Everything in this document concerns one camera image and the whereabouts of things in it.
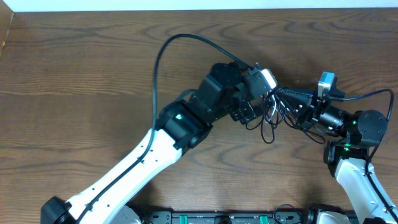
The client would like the black usb cable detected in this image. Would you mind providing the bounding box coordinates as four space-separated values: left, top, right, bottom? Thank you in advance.
244 88 340 145

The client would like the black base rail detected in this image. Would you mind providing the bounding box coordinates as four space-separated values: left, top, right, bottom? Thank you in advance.
124 202 361 224

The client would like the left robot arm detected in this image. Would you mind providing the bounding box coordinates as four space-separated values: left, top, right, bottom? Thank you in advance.
40 63 277 223

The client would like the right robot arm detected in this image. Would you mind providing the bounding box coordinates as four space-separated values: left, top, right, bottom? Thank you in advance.
275 87 397 223

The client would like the white usb cable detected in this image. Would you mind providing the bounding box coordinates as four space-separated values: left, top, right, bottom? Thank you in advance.
269 95 279 121

